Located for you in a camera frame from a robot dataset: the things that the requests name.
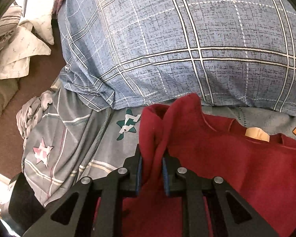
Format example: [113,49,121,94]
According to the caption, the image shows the red garment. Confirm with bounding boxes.
[94,93,296,237]

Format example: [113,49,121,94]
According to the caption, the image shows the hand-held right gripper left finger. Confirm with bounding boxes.
[22,144,142,237]

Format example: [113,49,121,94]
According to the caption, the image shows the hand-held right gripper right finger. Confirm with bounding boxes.
[162,150,279,237]

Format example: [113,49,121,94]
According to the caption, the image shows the grey striped cloth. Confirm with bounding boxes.
[0,5,22,65]

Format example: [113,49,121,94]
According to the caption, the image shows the grey star print bedsheet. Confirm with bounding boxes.
[16,83,296,206]

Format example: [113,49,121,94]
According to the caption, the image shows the blue plaid pillow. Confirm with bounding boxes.
[57,0,296,120]

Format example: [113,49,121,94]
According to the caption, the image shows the white patterned cloth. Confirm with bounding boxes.
[0,0,56,79]

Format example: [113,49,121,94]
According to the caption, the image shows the brown bed cover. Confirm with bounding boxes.
[0,12,72,178]

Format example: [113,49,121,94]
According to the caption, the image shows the olive green cloth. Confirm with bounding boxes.
[0,78,20,120]

